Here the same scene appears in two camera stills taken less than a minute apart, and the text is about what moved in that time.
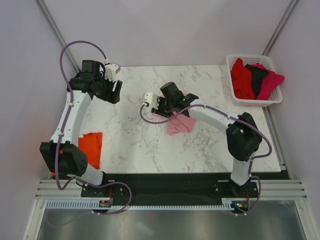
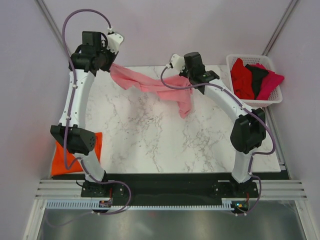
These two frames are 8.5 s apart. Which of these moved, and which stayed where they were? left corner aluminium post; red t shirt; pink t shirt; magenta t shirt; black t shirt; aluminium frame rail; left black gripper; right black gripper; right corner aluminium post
Moved: pink t shirt; right black gripper; left black gripper
Stayed: right corner aluminium post; left corner aluminium post; magenta t shirt; aluminium frame rail; red t shirt; black t shirt
